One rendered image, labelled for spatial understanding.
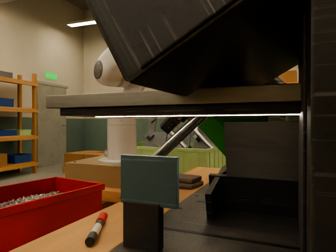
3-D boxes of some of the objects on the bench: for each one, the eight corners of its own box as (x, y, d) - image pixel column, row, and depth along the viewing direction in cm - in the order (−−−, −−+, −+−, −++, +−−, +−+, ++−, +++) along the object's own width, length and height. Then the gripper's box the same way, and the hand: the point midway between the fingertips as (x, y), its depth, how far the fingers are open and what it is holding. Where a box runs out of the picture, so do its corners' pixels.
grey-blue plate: (118, 245, 45) (118, 154, 45) (125, 240, 47) (125, 153, 47) (175, 256, 41) (175, 157, 41) (180, 251, 43) (180, 156, 43)
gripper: (226, 98, 74) (177, 149, 78) (210, 84, 88) (169, 127, 91) (206, 80, 72) (157, 132, 75) (192, 68, 85) (151, 113, 89)
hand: (168, 125), depth 83 cm, fingers closed
